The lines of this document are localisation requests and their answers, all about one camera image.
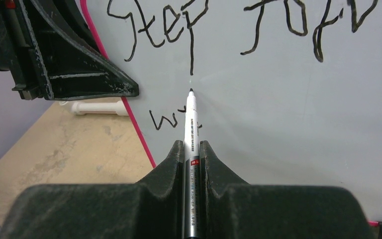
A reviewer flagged white PVC pipe frame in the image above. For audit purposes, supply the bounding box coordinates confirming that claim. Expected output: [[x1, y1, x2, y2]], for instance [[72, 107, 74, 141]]
[[59, 101, 129, 117]]

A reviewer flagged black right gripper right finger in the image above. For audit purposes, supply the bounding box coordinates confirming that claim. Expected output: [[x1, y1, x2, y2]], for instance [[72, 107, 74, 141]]
[[200, 141, 374, 239]]

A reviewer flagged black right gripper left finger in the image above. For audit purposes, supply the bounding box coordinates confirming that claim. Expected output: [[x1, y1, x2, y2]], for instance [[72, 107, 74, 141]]
[[0, 140, 184, 239]]

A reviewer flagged whiteboard with pink frame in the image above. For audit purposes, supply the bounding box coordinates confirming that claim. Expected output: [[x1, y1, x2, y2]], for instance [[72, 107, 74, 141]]
[[80, 0, 382, 222]]

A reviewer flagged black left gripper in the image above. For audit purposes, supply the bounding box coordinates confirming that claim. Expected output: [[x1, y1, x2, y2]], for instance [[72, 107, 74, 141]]
[[0, 0, 139, 101]]

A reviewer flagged black silver marker pen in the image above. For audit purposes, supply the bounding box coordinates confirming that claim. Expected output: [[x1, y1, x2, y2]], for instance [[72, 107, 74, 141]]
[[182, 89, 202, 239]]

